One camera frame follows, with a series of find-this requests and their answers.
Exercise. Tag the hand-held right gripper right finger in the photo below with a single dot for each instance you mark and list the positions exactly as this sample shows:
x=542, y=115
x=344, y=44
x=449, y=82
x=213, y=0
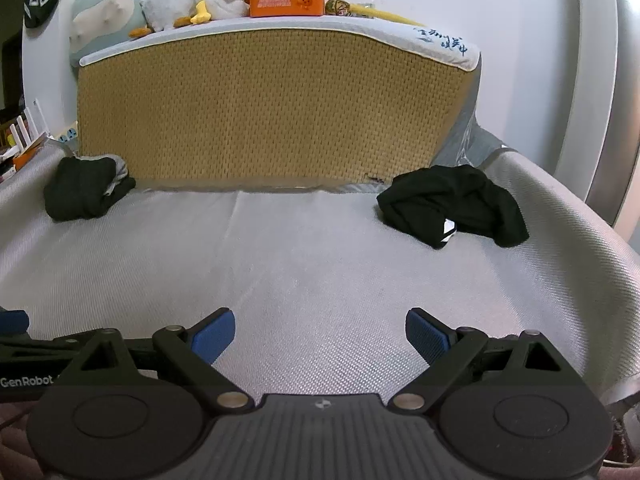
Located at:
x=425, y=332

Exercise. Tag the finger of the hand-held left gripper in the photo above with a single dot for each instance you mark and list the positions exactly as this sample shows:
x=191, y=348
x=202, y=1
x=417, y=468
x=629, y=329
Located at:
x=12, y=321

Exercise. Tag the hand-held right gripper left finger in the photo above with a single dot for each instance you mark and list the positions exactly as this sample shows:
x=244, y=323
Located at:
x=212, y=335

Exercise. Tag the black printed t-shirt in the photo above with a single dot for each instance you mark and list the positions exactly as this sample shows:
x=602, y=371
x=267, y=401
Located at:
x=450, y=200

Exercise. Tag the black and grey garment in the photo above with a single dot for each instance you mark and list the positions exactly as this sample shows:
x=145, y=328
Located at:
x=75, y=190

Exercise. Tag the grey pillow with line print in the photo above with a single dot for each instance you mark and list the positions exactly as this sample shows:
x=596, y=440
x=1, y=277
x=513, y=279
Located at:
x=470, y=140

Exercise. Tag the tan woven mattress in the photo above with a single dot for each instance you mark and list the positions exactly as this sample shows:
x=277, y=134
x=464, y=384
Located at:
x=275, y=100

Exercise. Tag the teal cloud-shaped pillow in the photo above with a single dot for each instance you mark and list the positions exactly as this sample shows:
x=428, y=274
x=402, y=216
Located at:
x=100, y=15

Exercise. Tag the yellow long plush toy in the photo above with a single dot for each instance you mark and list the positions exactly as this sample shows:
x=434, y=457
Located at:
x=380, y=11

